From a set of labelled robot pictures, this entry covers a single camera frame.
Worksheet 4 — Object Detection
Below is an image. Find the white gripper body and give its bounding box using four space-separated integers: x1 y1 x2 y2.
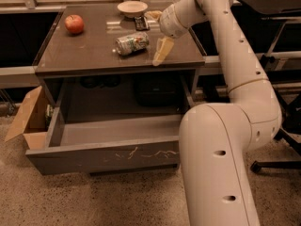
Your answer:
159 5 187 39

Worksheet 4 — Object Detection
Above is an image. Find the white ceramic bowl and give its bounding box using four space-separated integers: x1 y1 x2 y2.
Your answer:
118 1 148 18

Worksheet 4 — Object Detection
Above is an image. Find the black side table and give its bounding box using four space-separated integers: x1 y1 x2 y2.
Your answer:
231 0 301 79

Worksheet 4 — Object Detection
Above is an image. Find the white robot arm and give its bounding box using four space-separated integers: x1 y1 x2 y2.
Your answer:
152 0 282 226

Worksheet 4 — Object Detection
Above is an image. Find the black remote control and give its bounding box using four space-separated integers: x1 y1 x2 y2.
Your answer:
135 17 150 31

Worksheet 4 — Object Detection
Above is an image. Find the grey cabinet table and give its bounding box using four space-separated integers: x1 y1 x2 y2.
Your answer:
36 3 204 104

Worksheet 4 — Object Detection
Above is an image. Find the grey open top drawer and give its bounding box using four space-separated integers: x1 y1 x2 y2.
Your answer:
25 74 197 176

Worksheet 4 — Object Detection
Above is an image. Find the red apple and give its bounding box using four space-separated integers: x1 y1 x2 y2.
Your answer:
64 14 85 34

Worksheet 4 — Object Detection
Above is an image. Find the black box under cabinet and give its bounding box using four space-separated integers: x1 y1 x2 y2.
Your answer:
133 73 182 107

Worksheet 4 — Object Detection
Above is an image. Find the black office chair base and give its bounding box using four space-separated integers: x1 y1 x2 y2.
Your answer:
250 91 301 173

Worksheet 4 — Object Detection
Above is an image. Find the brown cardboard box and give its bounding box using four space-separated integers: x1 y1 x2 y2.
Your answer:
5 86 50 150

